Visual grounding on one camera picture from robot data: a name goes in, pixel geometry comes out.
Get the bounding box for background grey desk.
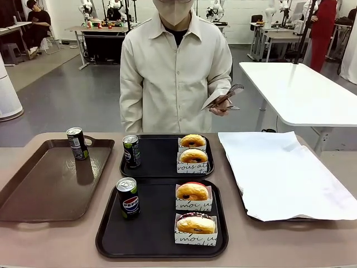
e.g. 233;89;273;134
249;21;311;63

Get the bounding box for small black serving tray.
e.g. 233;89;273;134
119;133;215;179

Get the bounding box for white table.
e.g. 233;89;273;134
239;61;357;154

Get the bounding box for black pole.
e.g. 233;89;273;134
292;0;319;65

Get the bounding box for background workbench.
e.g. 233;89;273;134
65;25;132;70

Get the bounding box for person's left forearm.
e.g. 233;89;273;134
201;69;234;111

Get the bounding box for person in cream shirt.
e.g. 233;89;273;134
119;0;234;134

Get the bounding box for large black serving tray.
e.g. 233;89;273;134
95;178;229;259

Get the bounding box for grey stool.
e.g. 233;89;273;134
0;44;25;67

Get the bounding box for yellow sprinkled donut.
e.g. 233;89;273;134
179;148;209;164

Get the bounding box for dark tray under paper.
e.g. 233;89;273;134
239;184;346;228

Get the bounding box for black Pepsi can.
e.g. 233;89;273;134
116;177;140;221
66;127;90;161
123;135;142;170

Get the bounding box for background wooden desk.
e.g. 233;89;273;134
0;21;33;36

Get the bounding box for person's right forearm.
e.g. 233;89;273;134
119;92;144;133

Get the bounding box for person in red dress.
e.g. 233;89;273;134
308;0;339;73

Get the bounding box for beige face mask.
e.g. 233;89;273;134
153;0;193;27

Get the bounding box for brown plastic tray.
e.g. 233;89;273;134
0;135;115;227

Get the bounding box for plain glazed donut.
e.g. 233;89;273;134
180;133;208;148

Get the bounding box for seated person in black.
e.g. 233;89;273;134
25;0;52;60

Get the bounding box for white paper sheet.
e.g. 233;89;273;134
217;130;357;223

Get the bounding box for red glazed donut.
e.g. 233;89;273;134
176;181;210;202

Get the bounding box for metal serving tongs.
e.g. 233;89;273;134
219;83;245;113

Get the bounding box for white chair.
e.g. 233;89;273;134
41;35;61;55

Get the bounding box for chocolate glazed donut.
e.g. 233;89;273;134
176;212;216;235

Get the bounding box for person's left hand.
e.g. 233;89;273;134
209;94;234;114

